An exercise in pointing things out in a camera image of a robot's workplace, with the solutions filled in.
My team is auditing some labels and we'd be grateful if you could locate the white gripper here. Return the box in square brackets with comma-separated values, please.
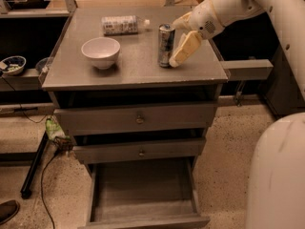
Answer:
[170, 0, 225, 68]

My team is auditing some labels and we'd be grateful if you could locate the silver blue redbull can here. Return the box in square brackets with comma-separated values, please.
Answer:
[158, 24, 175, 68]

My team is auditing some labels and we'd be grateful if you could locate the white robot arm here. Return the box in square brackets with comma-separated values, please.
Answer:
[170, 0, 305, 229]

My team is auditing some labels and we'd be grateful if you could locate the grey top drawer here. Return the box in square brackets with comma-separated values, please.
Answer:
[54, 102, 216, 135]

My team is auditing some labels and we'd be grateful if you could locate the grey drawer cabinet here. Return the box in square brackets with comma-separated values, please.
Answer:
[41, 6, 229, 170]

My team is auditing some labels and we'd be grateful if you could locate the grey middle drawer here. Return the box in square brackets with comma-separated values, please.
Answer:
[73, 137, 206, 164]

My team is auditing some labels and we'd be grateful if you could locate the grey open bottom drawer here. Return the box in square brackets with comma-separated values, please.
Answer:
[78, 157, 210, 229]

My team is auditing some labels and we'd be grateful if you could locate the plastic water bottle lying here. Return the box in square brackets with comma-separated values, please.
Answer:
[101, 15, 151, 36]

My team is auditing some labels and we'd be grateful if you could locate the grey side shelf bar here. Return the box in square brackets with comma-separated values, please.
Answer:
[220, 59, 274, 81]

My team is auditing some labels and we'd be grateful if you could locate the white ceramic bowl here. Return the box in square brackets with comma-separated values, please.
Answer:
[81, 37, 121, 70]

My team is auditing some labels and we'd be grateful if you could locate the small clear cup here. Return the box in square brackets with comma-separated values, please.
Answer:
[35, 57, 53, 73]

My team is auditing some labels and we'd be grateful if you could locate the green snack bag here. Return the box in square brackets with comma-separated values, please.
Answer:
[45, 118, 71, 144]

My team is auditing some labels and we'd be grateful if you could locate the blue patterned bowl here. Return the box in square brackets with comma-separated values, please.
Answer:
[0, 55, 27, 75]

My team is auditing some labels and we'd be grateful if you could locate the black metal table leg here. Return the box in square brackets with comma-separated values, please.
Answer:
[20, 133, 48, 199]

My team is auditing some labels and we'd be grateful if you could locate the dark shoe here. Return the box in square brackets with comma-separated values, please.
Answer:
[0, 200, 20, 224]

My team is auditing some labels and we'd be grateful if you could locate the black floor cable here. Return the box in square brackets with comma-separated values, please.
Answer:
[39, 148, 61, 229]

